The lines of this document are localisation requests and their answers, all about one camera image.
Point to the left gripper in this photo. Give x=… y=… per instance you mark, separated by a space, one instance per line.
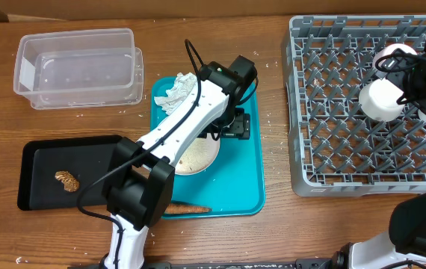
x=241 y=125

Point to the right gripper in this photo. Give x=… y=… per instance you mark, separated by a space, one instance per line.
x=395 y=69

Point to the pink plastic bowl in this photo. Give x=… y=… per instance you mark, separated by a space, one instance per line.
x=394 y=64

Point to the pale green bowl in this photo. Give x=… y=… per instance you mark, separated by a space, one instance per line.
x=378 y=100

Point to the large white plate with rice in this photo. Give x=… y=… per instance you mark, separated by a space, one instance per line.
x=198 y=156

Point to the brown food scrap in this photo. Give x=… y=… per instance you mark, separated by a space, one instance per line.
x=71 y=184

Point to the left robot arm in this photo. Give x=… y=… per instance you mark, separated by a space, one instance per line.
x=139 y=184

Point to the grey dishwasher rack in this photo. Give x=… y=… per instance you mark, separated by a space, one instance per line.
x=335 y=150

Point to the teal plastic serving tray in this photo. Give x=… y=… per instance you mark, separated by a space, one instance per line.
x=234 y=184

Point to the crumpled white tissue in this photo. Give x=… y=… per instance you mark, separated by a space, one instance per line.
x=181 y=89

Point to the orange carrot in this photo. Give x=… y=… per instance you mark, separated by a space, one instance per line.
x=177 y=208

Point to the black tray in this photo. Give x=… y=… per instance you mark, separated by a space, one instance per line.
x=85 y=158

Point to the clear plastic bin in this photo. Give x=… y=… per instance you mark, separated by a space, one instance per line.
x=79 y=69

